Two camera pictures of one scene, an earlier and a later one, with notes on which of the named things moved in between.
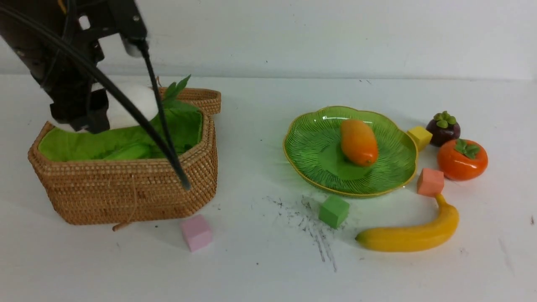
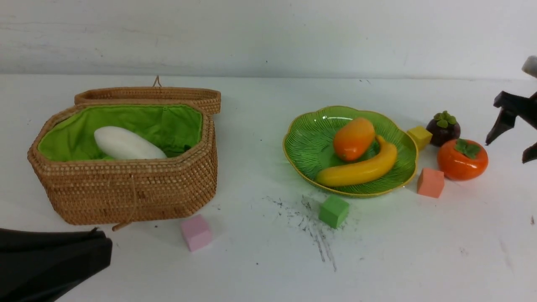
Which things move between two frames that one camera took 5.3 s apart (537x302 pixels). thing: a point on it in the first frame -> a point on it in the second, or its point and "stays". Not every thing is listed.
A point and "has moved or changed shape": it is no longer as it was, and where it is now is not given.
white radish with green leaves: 129,104 -> 115,142
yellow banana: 427,235 -> 385,159
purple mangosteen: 444,128 stays
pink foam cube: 198,232 stays
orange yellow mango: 358,142 has moved or changed shape
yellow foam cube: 422,136 stays
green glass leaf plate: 312,148 stays
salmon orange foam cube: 431,182 stays
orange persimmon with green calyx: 461,160 stays
